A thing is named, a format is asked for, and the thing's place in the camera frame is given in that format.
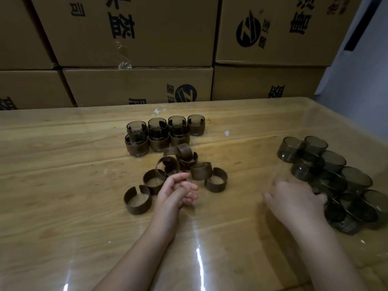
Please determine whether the person's left hand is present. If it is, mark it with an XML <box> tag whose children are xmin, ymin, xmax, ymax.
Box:
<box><xmin>151</xmin><ymin>172</ymin><xmax>200</xmax><ymax>240</ymax></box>

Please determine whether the person's right hand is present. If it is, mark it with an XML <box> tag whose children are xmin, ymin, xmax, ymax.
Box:
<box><xmin>262</xmin><ymin>178</ymin><xmax>328</xmax><ymax>234</ymax></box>

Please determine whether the cluster of smoky glass cups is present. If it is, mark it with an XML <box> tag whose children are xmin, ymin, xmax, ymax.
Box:
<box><xmin>276</xmin><ymin>135</ymin><xmax>388</xmax><ymax>235</ymax></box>

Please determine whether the pile of brown sleeve rings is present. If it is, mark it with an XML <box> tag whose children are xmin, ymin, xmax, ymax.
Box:
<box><xmin>142</xmin><ymin>143</ymin><xmax>199</xmax><ymax>196</ymax></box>

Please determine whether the person's right forearm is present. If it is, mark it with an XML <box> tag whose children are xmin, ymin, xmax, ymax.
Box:
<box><xmin>291</xmin><ymin>218</ymin><xmax>370</xmax><ymax>291</ymax></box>

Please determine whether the person's left forearm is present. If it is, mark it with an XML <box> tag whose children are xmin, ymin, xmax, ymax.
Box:
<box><xmin>92</xmin><ymin>227</ymin><xmax>179</xmax><ymax>291</ymax></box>

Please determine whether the stack of brown cardboard boxes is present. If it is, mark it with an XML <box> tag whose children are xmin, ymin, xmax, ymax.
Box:
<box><xmin>0</xmin><ymin>0</ymin><xmax>364</xmax><ymax>111</ymax></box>

